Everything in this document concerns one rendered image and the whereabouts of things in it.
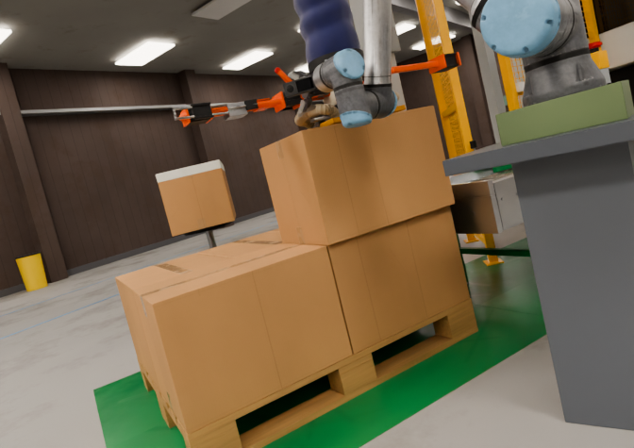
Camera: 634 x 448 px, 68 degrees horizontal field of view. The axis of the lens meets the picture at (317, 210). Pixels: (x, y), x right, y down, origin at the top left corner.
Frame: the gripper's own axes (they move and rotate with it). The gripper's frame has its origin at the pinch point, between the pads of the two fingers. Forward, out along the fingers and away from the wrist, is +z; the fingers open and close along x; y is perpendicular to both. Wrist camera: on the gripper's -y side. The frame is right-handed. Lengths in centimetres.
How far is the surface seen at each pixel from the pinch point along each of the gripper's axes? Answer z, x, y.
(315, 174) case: -8.6, -28.9, -2.9
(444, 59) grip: -22, 1, 54
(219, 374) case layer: -7, -80, -51
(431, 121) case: -10, -19, 53
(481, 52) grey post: 199, 54, 343
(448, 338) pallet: -4, -106, 41
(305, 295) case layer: -7, -67, -17
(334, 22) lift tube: -0.2, 24.6, 25.0
